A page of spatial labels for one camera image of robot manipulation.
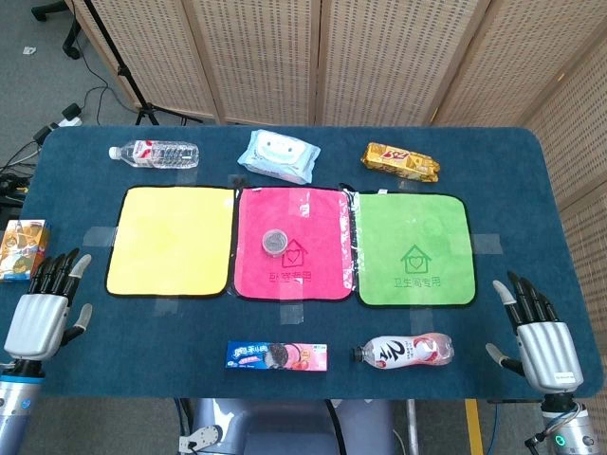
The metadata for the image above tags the white pink drink bottle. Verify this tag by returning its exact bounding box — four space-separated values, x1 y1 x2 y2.
350 333 455 369

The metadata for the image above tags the golden biscuit pack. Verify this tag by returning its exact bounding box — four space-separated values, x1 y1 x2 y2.
360 141 441 183

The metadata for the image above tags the wooden rattan folding screen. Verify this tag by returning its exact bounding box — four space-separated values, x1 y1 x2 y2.
65 0 607 455

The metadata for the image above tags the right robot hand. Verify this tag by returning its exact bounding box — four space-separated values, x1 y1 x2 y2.
485 270 584 394

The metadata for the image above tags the orange printed cardboard box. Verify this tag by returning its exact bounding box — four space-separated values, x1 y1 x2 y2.
0 218 51 283

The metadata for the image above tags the grey robot torso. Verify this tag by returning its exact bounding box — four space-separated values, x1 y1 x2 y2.
177 397 418 455

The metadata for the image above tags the black floor cable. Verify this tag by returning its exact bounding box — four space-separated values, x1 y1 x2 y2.
70 46 138 115

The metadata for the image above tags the green microfibre cloth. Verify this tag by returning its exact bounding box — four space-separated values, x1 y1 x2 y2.
353 191 477 308

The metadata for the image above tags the light blue wet wipes pack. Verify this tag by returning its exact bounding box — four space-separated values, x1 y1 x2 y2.
236 129 322 185

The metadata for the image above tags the blue felt table cover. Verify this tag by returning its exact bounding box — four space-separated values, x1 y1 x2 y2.
18 123 606 402

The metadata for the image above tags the small clear plastic jar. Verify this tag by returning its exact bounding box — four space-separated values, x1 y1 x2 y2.
262 228 289 257

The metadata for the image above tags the white power strip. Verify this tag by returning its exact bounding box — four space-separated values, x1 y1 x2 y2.
49 102 83 129

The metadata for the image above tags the pink microfibre cloth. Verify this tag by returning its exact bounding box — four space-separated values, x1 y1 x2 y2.
231 187 355 303

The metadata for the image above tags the blue pink Oreo box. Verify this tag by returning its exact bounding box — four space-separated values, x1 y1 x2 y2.
224 340 329 373

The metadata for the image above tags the clear water bottle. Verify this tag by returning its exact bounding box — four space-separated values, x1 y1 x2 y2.
108 139 200 170

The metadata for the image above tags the yellow microfibre cloth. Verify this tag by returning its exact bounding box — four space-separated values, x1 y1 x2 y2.
104 185 237 299

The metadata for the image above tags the black office chair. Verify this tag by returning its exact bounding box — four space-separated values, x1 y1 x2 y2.
30 0 83 61

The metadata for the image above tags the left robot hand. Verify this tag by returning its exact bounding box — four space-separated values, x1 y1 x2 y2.
3 247 93 362

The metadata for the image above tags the black tripod stand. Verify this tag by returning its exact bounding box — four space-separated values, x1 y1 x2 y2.
83 0 205 127

